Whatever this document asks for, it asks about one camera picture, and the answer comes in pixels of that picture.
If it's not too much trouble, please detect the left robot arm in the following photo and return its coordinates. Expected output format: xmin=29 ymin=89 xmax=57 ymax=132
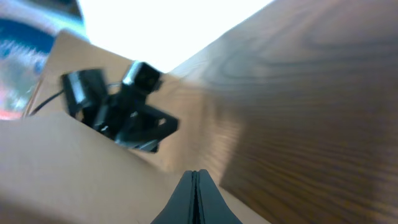
xmin=61 ymin=68 xmax=179 ymax=153

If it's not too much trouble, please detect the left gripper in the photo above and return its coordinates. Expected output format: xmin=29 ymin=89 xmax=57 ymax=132
xmin=93 ymin=90 xmax=179 ymax=152

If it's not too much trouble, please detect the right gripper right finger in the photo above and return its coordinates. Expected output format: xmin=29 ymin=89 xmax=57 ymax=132
xmin=196 ymin=169 xmax=242 ymax=224

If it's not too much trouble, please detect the cardboard box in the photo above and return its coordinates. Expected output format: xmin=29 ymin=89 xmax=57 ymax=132
xmin=1 ymin=41 xmax=251 ymax=223

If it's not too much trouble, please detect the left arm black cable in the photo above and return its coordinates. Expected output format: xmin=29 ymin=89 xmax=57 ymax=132
xmin=28 ymin=89 xmax=66 ymax=116

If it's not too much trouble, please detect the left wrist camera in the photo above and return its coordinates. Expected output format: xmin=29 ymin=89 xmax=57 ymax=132
xmin=121 ymin=61 xmax=163 ymax=95

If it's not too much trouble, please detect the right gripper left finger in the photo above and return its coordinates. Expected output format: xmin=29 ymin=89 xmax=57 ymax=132
xmin=151 ymin=170 xmax=195 ymax=224

